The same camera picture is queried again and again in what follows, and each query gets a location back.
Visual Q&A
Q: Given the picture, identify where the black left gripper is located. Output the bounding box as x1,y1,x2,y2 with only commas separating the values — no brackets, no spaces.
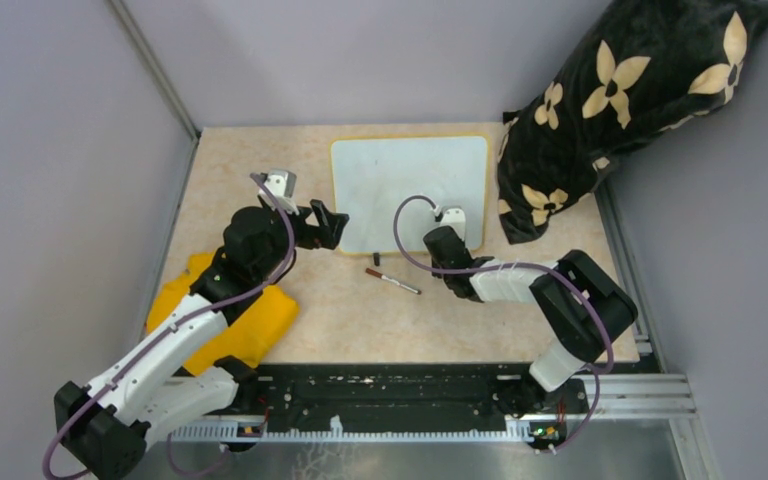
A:
254,198,349,282

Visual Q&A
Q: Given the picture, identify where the white marker pen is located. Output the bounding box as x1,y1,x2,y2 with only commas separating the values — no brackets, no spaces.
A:
365,268,422,295

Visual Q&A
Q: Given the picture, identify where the yellow-framed whiteboard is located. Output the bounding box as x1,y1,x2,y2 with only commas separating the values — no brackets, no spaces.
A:
330,134,490,255

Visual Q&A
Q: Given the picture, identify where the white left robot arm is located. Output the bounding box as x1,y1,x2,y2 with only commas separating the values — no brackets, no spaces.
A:
43,197,350,479

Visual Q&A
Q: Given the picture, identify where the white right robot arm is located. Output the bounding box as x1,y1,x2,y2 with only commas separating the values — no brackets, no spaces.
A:
423,226,638,412

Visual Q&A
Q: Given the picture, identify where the yellow folded cloth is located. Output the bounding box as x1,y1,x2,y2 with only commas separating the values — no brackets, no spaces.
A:
146,252,300,376

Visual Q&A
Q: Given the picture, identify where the black floral pillow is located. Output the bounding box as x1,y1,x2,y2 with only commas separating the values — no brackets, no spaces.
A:
496,1,768,244

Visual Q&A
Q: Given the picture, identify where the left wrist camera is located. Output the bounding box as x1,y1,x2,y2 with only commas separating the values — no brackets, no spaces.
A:
258,169,297,202

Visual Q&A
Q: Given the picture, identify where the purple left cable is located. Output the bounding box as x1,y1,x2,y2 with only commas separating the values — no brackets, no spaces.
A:
41,173,297,480

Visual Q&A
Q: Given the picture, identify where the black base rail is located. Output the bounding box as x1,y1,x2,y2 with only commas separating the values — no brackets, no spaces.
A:
207,363,590,448

